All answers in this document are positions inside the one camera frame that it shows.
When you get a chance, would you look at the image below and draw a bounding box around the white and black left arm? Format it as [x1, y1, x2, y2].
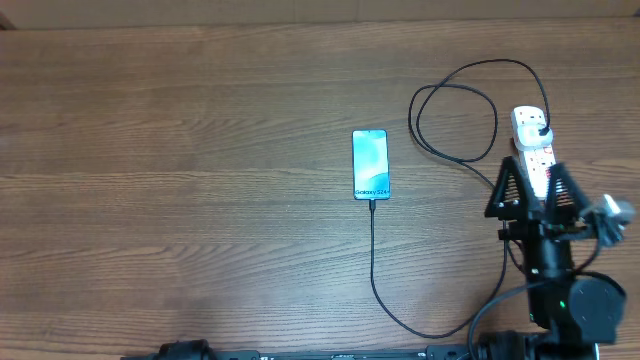
[154, 339, 216, 360]

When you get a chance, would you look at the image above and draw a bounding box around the white charger plug adapter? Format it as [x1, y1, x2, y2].
[514, 124, 554, 151]

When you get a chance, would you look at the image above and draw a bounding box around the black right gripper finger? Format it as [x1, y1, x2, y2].
[484, 156, 531, 220]
[545, 163, 591, 223]

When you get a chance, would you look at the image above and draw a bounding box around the Samsung Galaxy smartphone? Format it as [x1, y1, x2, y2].
[352, 129, 391, 200]

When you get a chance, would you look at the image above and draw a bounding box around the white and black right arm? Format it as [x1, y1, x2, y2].
[467, 157, 635, 359]

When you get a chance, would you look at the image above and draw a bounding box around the white power extension strip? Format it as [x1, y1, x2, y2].
[510, 105, 559, 201]

